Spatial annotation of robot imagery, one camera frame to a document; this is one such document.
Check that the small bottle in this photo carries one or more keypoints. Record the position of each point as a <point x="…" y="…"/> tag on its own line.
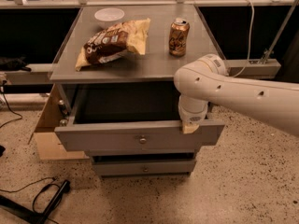
<point x="63" y="122"/>

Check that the gold soda can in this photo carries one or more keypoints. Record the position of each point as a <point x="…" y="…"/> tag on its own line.
<point x="179" y="30"/>

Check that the grey drawer cabinet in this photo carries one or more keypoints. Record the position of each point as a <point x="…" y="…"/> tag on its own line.
<point x="133" y="88"/>

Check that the brown chip bag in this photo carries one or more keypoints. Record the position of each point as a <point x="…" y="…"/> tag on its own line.
<point x="113" y="42"/>

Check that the grey middle drawer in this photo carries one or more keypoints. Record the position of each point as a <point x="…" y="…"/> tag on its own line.
<point x="137" y="152"/>

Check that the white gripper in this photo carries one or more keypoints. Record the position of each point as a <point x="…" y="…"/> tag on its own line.
<point x="194" y="115"/>

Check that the grey drawer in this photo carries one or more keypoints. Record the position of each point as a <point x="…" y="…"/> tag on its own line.
<point x="143" y="168"/>
<point x="137" y="152"/>
<point x="146" y="136"/>

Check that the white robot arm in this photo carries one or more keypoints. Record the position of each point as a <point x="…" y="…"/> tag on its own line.
<point x="206" y="81"/>

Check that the white bowl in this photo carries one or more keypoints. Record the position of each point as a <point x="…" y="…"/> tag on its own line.
<point x="108" y="16"/>

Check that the grey top drawer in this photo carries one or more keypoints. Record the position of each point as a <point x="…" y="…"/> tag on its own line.
<point x="146" y="136"/>

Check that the grey bottom drawer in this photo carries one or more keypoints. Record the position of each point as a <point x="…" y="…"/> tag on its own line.
<point x="143" y="168"/>

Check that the black cloth object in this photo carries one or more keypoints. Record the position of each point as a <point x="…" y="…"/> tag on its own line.
<point x="13" y="64"/>

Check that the cardboard box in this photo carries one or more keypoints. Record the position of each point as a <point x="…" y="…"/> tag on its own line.
<point x="49" y="146"/>

